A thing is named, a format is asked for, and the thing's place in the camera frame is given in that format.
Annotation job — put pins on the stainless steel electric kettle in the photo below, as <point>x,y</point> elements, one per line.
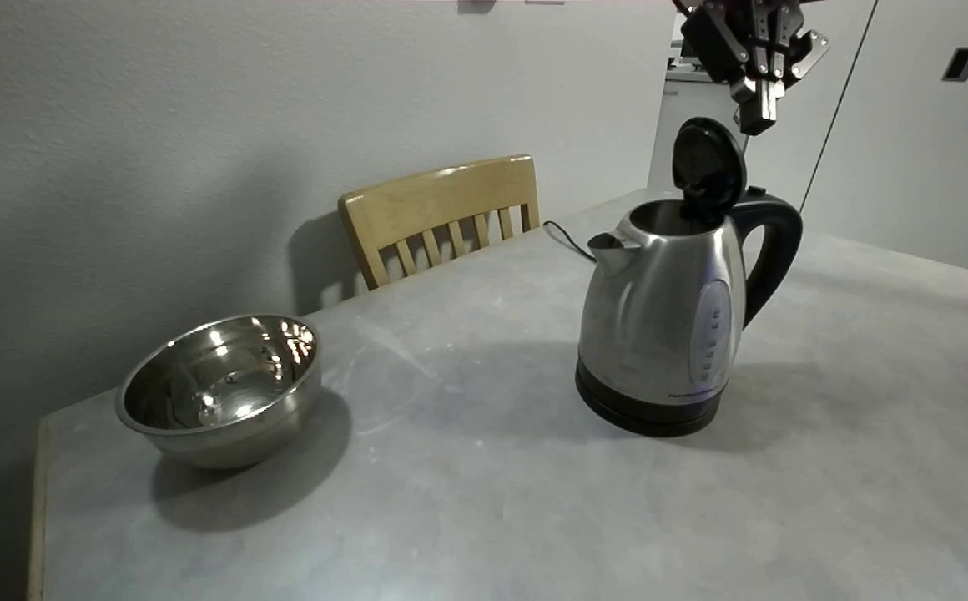
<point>662,312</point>

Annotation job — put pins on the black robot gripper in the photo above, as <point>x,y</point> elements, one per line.
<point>754,13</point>

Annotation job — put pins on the black kettle power base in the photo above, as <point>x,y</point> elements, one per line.
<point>646,417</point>

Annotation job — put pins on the wooden chair backrest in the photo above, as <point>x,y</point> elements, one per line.
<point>439,203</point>

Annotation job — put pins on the dark wall switch plate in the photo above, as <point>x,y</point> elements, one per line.
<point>964,64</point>

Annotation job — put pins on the stainless steel mixing bowl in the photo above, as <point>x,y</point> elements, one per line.
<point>223,387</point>

